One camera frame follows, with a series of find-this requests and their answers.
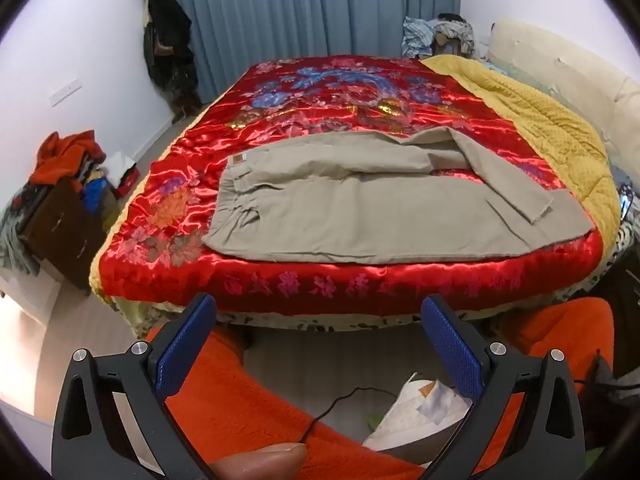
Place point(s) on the blue-grey curtain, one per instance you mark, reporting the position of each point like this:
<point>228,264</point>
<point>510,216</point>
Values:
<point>300,10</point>

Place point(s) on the person's left hand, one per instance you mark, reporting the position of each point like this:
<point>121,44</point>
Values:
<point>260,462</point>

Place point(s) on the beige pants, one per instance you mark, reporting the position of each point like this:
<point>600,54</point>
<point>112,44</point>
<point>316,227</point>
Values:
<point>375,210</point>

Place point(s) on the red and white shoe box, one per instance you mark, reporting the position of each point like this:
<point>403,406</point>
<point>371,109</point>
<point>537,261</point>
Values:
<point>127,180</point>

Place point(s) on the orange fleece trousers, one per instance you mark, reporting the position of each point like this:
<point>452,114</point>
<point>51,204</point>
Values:
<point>240,410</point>

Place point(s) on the red floral satin blanket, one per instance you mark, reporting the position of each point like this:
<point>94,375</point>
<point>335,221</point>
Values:
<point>325,95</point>

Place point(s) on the blue garment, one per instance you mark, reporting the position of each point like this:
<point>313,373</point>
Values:
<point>95,192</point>

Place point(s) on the patterned bed sheet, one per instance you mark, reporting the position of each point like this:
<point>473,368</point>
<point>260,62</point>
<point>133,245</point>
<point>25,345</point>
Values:
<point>300,321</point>

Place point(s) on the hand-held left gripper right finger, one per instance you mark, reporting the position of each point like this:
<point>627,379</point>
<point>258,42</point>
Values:
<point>452,350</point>

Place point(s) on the white wall plate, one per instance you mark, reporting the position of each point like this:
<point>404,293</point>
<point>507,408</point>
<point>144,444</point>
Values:
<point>65,91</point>

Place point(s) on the yellow quilted blanket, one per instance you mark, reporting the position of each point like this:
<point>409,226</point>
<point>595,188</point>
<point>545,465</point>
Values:
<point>550,115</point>

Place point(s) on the cream padded headboard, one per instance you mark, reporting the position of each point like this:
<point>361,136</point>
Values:
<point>550,55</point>

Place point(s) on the grey patterned cloth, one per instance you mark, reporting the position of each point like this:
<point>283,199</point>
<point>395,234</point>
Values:
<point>15,230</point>

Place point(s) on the brown wooden nightstand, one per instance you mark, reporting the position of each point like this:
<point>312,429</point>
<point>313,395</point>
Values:
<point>55,230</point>

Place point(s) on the white paper bag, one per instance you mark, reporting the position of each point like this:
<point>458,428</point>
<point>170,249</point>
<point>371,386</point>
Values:
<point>405,420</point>

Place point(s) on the dark hanging clothes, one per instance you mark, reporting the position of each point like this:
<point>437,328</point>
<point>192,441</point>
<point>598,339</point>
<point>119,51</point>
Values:
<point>170,35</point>

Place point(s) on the dark crumpled clothes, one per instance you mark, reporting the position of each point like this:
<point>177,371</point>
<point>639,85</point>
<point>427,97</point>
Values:
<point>452,30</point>

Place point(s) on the blue striped cloth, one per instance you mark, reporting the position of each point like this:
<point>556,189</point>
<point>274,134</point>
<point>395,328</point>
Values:
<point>417,35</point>

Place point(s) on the person's right leg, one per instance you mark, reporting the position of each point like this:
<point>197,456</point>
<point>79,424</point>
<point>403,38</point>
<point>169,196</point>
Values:
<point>565,330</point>

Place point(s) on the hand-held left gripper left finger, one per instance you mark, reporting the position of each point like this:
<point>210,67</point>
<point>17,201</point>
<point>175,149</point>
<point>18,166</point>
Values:
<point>182,350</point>

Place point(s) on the orange crumpled garment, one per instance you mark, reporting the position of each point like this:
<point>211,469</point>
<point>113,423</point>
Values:
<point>65,152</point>

